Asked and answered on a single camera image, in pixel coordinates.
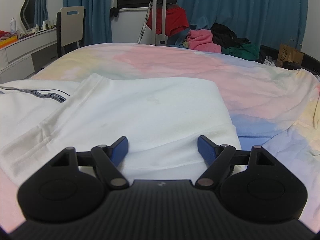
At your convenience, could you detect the white t-shirt with striped collar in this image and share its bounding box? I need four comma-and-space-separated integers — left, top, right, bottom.
1, 74, 240, 185

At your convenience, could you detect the pastel rainbow bed sheet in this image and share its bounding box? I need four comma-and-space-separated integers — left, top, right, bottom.
1, 43, 319, 232

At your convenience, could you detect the green garment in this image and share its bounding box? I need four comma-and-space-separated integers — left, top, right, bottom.
221, 43, 260, 61

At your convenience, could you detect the pink garment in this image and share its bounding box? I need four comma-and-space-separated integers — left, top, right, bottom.
187, 29, 221, 54

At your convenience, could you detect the black garment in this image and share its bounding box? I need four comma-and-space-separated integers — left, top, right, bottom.
210, 23, 251, 49

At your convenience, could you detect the brown paper bag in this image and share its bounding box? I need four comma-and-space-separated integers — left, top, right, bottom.
276, 39, 304, 67

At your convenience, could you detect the white drawer dresser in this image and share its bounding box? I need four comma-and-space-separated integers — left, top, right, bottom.
1, 28, 57, 83

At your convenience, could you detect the red garment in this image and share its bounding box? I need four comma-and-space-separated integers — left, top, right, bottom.
156, 5, 189, 37

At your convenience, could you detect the blue curtain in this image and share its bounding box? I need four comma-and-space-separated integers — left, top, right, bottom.
63, 0, 308, 49

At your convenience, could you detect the white spray bottle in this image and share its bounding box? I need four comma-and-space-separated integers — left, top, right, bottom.
10, 18, 16, 34

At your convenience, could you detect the beige chair with black frame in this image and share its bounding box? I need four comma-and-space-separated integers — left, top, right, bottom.
56, 5, 86, 58

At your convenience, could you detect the wavy black frame mirror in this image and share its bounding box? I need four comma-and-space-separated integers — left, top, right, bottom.
20, 0, 49, 31

